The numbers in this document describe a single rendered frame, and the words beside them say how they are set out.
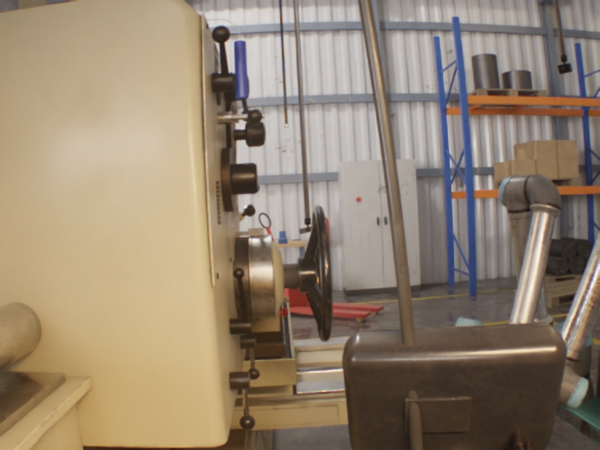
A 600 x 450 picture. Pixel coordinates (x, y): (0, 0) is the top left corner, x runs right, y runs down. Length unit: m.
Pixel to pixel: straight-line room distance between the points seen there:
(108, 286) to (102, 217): 0.12
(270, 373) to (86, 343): 1.04
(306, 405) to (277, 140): 7.04
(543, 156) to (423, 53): 2.79
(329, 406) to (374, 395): 1.35
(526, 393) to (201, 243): 0.58
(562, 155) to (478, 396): 8.07
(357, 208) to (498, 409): 7.56
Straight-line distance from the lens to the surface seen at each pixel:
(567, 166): 8.83
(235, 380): 1.12
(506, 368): 0.80
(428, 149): 9.25
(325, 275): 1.27
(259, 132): 1.36
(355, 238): 8.32
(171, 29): 0.98
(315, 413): 2.17
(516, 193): 1.99
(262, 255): 1.36
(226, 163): 1.14
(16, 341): 0.94
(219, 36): 0.99
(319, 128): 8.91
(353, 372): 0.80
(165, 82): 0.95
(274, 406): 2.16
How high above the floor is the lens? 1.50
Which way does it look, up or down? 2 degrees down
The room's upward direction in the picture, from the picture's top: 3 degrees counter-clockwise
